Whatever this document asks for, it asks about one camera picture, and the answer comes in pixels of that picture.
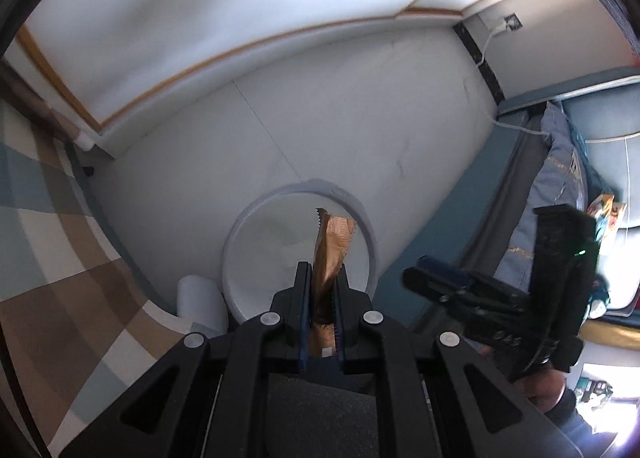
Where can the white cylindrical object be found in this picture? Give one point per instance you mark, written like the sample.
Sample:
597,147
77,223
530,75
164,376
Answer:
200,300

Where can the colourful snack packet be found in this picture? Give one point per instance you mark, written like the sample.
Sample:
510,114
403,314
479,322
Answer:
605,215

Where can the shiny copper snack wrapper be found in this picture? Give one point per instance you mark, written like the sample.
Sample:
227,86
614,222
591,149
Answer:
330,258

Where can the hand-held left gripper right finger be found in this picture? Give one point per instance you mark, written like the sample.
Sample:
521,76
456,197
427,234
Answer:
340,323

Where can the person's right hand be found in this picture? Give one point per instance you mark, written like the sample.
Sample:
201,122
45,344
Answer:
542,388

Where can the wall socket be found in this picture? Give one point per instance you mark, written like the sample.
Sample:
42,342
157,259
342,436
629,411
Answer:
512,22

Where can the round white waste bin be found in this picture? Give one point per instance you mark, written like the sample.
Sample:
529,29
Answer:
280,238

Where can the blue quilt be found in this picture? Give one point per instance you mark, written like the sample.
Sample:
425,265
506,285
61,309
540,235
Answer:
540,203

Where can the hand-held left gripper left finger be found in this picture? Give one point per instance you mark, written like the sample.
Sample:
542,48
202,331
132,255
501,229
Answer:
304,318

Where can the blue sofa with cushion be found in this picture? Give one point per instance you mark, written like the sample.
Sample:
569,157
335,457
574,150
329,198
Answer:
440,218

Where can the person's right forearm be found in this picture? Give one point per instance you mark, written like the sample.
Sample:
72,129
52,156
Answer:
570,413

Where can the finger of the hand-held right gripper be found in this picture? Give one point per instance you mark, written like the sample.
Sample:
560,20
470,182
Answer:
442,272
450,303

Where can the checkered tablecloth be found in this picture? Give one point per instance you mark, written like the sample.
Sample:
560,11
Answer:
60,288

